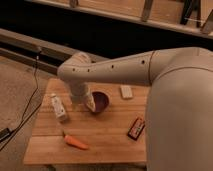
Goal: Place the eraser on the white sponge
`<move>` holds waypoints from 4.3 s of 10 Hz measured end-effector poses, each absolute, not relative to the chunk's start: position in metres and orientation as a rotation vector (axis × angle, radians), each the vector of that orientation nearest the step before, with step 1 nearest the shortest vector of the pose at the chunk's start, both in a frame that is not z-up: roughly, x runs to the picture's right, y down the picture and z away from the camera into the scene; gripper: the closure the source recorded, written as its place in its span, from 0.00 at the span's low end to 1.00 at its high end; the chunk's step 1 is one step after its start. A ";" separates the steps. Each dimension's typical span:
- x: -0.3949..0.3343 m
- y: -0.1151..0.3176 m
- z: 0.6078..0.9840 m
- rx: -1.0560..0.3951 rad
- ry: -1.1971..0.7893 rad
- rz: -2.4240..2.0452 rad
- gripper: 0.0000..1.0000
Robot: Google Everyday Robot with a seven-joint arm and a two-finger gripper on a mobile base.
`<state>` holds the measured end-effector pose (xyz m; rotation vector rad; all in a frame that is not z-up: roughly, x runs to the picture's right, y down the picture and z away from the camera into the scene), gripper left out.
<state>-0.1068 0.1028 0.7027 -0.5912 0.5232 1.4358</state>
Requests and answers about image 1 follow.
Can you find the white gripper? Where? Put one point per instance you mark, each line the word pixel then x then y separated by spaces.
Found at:
pixel 80 93

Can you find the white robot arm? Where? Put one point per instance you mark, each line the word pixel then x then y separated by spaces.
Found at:
pixel 179 110

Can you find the white sponge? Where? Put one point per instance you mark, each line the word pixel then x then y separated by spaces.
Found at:
pixel 126 92

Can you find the dark purple bowl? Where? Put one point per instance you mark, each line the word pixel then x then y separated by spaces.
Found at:
pixel 101 101

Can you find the white bottle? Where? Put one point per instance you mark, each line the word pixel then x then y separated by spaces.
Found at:
pixel 59 109

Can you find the wooden table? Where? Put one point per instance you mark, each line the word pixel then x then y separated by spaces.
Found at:
pixel 104 133

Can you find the orange carrot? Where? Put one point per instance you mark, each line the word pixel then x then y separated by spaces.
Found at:
pixel 74 142

